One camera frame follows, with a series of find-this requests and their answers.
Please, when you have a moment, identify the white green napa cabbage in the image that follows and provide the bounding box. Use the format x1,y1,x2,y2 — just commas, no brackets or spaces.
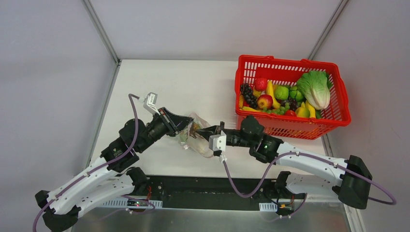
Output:
187,138,213,158

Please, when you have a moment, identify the clear zip top bag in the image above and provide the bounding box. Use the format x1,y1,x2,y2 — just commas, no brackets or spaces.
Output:
177,112,213,158

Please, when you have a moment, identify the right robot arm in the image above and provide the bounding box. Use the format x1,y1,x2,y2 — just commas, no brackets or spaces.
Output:
195,116,372,209

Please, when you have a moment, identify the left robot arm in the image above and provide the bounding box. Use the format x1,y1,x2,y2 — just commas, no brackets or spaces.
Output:
35,107,193,232

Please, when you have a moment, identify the dark purple grape bunch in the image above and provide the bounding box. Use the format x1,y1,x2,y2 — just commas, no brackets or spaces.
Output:
240,83,258,109

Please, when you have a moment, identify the red apple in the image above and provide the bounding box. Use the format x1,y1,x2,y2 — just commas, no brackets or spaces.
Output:
257,94,273,110

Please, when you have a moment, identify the green grape bunch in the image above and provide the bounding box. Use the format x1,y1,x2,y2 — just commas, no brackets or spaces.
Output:
263,102,290,115

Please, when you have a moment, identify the yellow banana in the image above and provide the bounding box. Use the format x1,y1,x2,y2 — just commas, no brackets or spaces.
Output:
265,80,280,109

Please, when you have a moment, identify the light green lime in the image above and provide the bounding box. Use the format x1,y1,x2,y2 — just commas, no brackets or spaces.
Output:
274,86,289,101

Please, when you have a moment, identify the dark green pepper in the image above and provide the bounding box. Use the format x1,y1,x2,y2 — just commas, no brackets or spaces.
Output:
289,86,305,102

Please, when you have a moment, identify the red plastic basket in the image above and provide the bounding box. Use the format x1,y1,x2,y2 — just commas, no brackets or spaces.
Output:
234,55,351,140

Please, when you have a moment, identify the large green lettuce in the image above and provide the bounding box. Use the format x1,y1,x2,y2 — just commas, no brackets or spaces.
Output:
296,70,333,110

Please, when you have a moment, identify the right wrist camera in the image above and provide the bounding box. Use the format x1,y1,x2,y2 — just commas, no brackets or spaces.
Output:
208,133,227,157

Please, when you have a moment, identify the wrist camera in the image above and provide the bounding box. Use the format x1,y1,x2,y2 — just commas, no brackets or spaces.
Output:
208,133,227,157
138,92,159,115

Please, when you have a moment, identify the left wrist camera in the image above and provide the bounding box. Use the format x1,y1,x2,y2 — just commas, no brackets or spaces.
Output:
138,92,159,115

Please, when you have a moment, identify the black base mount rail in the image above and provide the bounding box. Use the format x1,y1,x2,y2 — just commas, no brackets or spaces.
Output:
134,175,292,211

